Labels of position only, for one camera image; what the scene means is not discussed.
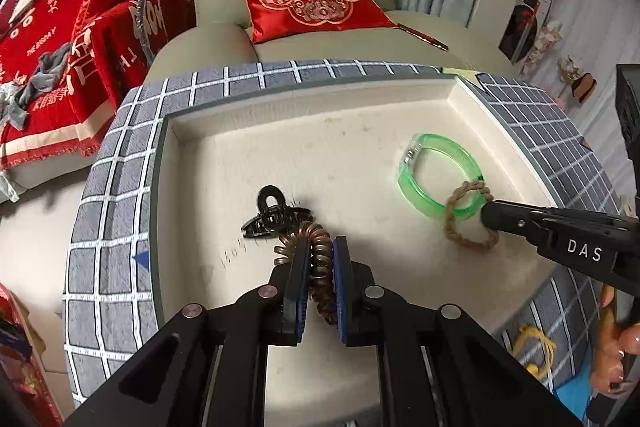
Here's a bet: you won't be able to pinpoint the brown spiral hair tie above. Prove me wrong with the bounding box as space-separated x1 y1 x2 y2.
272 222 338 328

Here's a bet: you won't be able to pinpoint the pink flower decoration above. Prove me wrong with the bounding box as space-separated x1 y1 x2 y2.
520 19 563 78

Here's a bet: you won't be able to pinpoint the black red wall poster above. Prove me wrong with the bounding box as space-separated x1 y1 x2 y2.
500 2 541 60

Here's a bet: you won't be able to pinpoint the red gift boxes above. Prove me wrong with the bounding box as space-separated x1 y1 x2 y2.
0 284 63 427

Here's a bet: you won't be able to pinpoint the person's right hand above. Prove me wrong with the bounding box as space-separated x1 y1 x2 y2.
589 284 640 398

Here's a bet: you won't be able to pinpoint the black hair claw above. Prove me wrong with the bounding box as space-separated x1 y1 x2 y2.
241 185 313 240

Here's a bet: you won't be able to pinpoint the black box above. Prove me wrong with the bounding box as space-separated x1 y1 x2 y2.
616 64 640 158

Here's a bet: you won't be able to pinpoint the brown table ornament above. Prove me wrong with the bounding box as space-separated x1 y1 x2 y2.
557 54 598 105

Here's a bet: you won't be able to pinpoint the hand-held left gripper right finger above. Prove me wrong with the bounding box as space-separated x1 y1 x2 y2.
332 235 583 427

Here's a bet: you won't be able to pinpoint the brown braided hair tie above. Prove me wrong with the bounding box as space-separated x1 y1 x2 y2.
443 180 501 253

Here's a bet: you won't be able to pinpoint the light crumpled clothes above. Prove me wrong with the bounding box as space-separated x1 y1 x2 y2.
0 82 26 204

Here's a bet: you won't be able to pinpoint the red envelope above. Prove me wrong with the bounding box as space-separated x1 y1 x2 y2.
397 23 449 52

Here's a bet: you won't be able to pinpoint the grey crumpled clothes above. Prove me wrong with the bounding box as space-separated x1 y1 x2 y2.
12 42 73 130

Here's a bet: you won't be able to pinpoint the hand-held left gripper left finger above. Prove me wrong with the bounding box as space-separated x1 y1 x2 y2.
65 234 313 427

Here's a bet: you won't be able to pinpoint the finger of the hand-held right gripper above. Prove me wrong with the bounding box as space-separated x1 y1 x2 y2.
480 200 640 249

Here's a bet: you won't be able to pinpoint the green translucent bangle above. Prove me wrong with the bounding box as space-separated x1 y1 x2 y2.
397 133 486 219

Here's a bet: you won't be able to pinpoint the cream sofa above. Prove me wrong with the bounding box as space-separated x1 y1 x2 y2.
0 147 116 205

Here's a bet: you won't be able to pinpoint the red blanket covered sofa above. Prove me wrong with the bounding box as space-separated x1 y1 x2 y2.
0 0 197 170

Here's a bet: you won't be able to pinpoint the grey cream-lined tray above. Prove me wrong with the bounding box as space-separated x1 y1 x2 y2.
150 74 568 427

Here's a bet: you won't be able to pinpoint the blue star paper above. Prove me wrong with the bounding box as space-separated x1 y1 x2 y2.
552 374 596 418

